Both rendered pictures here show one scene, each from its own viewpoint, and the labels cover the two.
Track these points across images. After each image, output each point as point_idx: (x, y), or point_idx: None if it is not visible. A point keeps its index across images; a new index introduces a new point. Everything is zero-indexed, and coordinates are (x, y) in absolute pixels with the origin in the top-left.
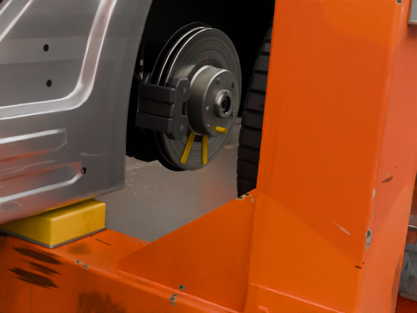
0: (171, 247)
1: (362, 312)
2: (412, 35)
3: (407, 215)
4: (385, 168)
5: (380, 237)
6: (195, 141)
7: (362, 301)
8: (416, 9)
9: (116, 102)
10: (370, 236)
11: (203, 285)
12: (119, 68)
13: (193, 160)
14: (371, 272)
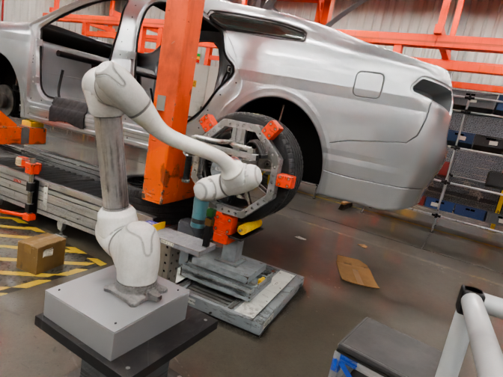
0: None
1: (147, 166)
2: (159, 112)
3: (165, 155)
4: (152, 137)
5: (153, 152)
6: (264, 175)
7: (147, 163)
8: (158, 107)
9: None
10: (148, 149)
11: None
12: None
13: (263, 181)
14: (150, 158)
